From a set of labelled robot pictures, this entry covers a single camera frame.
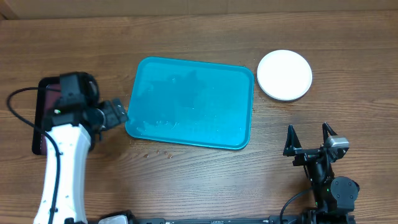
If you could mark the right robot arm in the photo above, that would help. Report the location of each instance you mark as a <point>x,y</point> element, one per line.
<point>334,196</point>

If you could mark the teal plastic serving tray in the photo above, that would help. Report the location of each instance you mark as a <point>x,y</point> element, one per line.
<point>188,102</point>

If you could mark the black and maroon tray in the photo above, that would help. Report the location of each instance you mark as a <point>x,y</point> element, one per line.
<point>45,100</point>

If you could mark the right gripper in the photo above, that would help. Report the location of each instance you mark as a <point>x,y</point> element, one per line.
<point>293,147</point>

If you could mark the white plate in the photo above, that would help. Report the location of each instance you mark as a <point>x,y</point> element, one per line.
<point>284,75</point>

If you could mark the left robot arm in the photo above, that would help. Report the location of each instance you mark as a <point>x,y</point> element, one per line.
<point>70,135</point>

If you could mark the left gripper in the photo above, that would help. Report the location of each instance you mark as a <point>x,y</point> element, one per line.
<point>111,117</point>

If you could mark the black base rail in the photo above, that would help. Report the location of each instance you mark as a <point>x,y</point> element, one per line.
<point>273,219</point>

